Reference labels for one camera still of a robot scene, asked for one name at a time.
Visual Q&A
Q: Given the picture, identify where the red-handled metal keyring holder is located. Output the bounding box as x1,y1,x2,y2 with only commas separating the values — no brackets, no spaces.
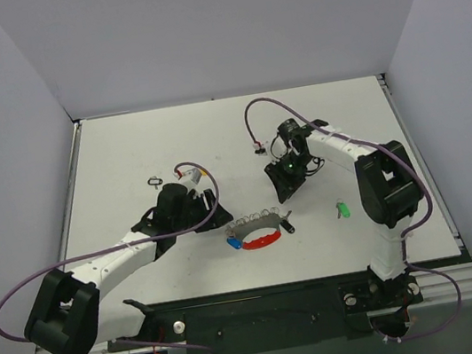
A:
224,207,292,251

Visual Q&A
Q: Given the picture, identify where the key with green tag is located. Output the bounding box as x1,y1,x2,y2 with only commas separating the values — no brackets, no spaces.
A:
335,200,350,219

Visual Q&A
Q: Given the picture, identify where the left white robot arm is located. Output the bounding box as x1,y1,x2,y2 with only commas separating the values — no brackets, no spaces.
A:
24,179,232,354

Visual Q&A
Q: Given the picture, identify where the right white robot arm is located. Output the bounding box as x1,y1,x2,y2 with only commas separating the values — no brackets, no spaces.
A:
254,119,424,306

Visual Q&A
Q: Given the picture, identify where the blue key tag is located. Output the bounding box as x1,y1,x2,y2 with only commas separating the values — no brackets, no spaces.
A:
226,237,242,249

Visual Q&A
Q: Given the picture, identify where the key with large black tag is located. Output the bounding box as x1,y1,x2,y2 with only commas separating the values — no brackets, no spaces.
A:
147,177,163,190

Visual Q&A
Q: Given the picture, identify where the small black key fob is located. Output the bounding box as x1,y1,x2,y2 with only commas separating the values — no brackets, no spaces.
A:
280,219,295,234

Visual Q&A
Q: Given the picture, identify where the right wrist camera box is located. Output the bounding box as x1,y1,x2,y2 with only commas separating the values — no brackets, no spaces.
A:
253,136,278,156

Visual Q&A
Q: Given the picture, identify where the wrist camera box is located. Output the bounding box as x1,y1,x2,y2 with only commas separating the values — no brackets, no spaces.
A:
253,136,278,156
177,168,205,192

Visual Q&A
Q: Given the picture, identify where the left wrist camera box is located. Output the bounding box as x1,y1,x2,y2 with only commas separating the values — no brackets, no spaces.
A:
177,168,205,192

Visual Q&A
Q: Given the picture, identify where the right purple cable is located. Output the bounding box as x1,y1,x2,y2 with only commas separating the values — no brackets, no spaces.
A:
241,71,471,354

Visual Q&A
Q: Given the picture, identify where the aluminium frame rail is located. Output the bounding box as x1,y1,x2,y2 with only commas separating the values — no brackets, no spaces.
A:
415,262,472,304

